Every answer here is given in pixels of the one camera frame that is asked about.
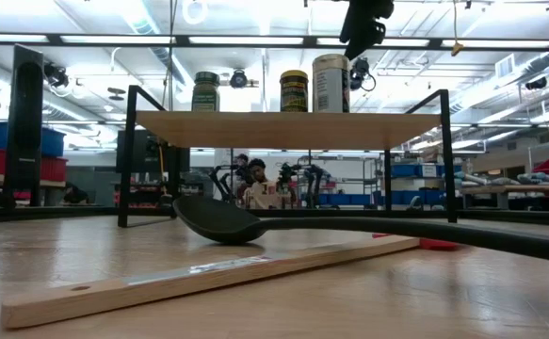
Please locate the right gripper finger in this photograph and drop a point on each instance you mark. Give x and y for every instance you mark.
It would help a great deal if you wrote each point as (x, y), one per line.
(355, 40)

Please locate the tan-lidded spice jar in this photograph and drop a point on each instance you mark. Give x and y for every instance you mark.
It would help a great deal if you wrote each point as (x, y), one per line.
(330, 85)

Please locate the wooden shelf with black legs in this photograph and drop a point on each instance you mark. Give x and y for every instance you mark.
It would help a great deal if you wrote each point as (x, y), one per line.
(283, 129)

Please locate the yellow-lidded spice jar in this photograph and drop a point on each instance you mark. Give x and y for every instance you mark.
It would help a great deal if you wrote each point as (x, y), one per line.
(294, 92)

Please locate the green-lidded spice jar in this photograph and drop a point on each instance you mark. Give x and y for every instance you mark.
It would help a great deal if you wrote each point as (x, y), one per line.
(205, 94)

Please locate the person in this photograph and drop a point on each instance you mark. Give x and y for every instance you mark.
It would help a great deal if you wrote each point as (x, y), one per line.
(261, 190)

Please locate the wooden work table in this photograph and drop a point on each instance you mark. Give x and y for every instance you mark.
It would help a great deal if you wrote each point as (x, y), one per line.
(519, 189)

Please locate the black plastic spoon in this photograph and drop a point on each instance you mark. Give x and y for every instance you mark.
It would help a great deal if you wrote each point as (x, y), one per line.
(217, 219)

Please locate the black monitor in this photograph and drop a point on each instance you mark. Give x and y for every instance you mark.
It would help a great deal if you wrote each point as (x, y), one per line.
(135, 150)

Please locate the black hanging camera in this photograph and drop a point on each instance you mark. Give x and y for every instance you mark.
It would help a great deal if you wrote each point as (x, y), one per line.
(360, 70)
(238, 78)
(55, 75)

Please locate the black metal table frame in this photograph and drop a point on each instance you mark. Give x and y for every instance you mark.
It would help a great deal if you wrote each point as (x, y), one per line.
(24, 141)

